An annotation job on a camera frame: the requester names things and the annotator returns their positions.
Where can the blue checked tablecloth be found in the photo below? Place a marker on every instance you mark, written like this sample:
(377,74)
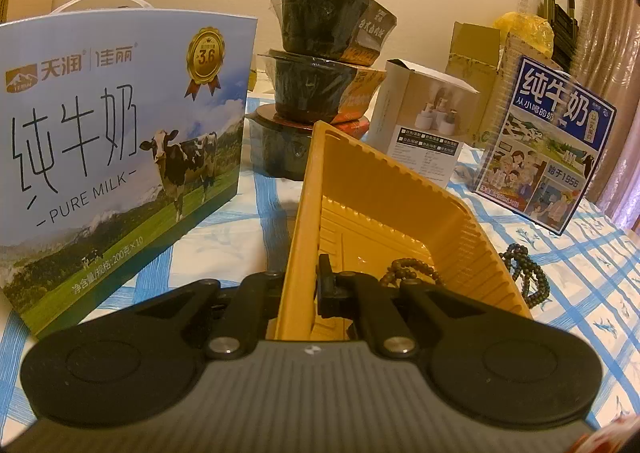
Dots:
(225,223)

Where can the black instant noodle bowl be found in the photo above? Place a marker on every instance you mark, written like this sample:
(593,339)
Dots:
(310,83)
(275,143)
(315,15)

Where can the beige curtain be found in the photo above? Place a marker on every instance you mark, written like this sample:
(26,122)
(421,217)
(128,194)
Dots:
(610,73)

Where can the black folding hand cart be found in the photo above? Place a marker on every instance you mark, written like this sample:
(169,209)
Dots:
(562,28)

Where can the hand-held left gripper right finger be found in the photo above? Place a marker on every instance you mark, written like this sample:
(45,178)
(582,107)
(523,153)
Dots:
(324,288)

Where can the large cow print milk carton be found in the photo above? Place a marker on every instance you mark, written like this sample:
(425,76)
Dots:
(100,133)

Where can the white humidifier box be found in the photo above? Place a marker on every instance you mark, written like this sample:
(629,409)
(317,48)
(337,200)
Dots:
(425,133)

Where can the yellow plastic tray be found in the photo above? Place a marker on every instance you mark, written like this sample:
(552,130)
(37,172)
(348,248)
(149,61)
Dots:
(400,193)

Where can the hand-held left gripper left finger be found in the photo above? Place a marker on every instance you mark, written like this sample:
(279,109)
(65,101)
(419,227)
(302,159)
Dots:
(254,299)

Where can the yellow plastic bag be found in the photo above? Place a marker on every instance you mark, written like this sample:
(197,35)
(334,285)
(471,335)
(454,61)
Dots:
(527,30)

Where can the small beige box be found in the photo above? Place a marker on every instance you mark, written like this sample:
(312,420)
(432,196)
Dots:
(260,80)

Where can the small blue cartoon milk box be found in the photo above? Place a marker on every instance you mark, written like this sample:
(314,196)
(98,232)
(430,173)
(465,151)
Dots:
(545,143)

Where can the brown cardboard box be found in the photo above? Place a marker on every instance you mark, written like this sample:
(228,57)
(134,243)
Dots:
(470,78)

